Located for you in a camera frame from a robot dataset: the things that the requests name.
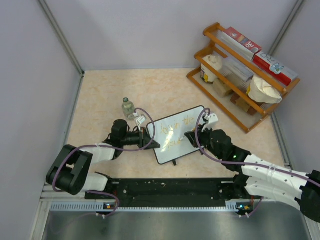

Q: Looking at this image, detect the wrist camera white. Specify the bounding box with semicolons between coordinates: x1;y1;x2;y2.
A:
133;113;147;131
201;113;219;132

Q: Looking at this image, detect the white whiteboard black frame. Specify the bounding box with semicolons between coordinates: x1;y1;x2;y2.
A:
146;105;205;165

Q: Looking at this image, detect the grey white box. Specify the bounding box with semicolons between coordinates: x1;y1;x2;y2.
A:
220;56;254;84

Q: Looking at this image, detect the white cup paper cover left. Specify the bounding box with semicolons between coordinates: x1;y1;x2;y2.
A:
200;54;224;85

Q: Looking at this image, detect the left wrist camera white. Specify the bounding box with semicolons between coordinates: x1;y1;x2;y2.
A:
133;113;147;131

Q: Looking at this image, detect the red white foil box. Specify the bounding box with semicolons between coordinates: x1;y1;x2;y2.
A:
219;27;262;61

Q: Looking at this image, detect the red white wrap box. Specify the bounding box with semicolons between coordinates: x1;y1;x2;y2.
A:
252;51;299;86

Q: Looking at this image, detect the yellow capped white marker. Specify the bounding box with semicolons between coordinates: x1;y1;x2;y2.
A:
180;127;196;143

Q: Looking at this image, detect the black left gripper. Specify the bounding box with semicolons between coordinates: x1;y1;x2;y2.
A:
121;126;160;151

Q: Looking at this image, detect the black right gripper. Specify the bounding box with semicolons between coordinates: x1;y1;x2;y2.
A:
186;123;224;160

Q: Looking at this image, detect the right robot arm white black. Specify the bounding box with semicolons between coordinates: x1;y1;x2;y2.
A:
184;126;320;222

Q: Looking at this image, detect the brown block on shelf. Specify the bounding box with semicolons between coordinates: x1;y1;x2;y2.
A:
230;92;257;116

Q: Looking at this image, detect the clear glass bottle green cap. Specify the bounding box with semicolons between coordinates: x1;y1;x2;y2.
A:
121;97;135;120

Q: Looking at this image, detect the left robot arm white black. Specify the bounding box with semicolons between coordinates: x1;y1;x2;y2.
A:
46;119;161;199

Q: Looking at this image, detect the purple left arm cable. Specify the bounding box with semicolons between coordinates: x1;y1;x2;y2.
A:
51;107;157;216

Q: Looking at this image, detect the orange wooden shelf rack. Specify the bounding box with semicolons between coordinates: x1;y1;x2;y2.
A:
187;23;300;133

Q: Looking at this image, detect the tan sponge block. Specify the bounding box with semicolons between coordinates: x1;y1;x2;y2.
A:
212;78;233;98

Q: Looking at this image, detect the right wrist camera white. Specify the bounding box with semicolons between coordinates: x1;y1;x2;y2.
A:
201;113;219;132

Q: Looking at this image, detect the white cup paper cover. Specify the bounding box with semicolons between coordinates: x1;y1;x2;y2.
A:
246;75;283;104
200;54;224;85

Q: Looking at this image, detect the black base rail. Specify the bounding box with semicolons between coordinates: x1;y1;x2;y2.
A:
84;178;253;208

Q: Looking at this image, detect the white cup paper cover right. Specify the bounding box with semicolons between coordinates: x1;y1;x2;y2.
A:
246;75;283;104

